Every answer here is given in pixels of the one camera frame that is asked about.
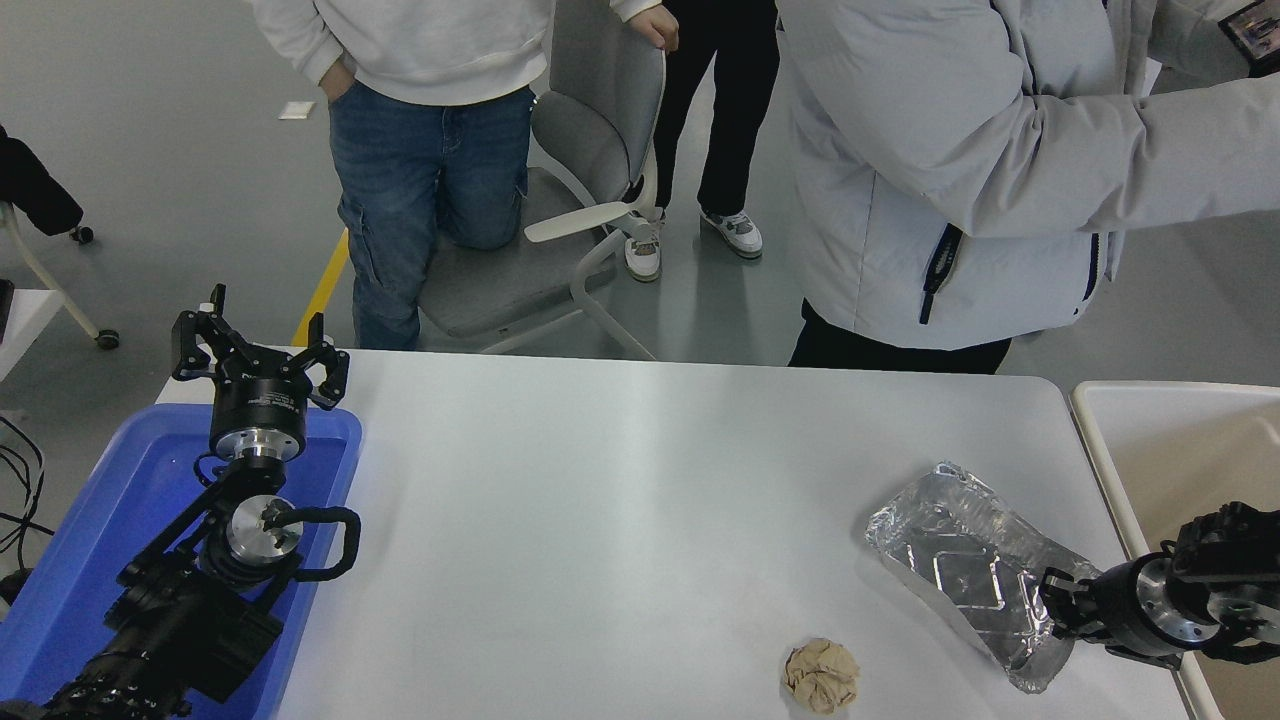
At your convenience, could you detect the crumpled tan paper ball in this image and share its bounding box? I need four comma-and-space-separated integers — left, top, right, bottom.
783, 638, 861, 715

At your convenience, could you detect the white side table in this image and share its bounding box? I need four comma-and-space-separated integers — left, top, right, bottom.
0, 288, 64, 386

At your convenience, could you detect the person's left hand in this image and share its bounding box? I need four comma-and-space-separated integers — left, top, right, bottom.
630, 5, 681, 51

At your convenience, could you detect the grey office chair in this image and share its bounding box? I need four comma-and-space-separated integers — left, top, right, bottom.
415, 0, 669, 361

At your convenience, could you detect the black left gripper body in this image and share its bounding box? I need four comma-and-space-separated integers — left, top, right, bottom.
208, 346, 309, 441

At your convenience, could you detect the black cable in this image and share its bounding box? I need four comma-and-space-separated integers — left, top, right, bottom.
0, 415, 51, 607

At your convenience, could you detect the blue plastic tray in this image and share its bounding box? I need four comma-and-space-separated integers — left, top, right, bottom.
0, 403, 363, 720

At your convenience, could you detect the person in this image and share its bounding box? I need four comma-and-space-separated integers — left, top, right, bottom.
778, 0, 1280, 376
248, 0, 681, 353
625, 0, 781, 283

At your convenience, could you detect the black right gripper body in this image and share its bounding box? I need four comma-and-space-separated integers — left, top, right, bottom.
1088, 560, 1153, 653

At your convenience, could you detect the large pale bin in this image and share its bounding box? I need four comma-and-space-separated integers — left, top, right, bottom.
1070, 380, 1280, 720

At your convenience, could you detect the black camera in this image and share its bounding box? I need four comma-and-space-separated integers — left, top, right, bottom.
1218, 0, 1280, 77

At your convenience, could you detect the silver foil tray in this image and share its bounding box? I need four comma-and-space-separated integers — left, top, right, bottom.
865, 462, 1106, 694

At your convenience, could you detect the black cloth bundle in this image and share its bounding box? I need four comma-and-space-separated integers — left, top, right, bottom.
0, 125, 84, 238

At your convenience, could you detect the white-framed wheeled chair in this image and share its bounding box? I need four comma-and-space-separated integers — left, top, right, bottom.
0, 195, 121, 353

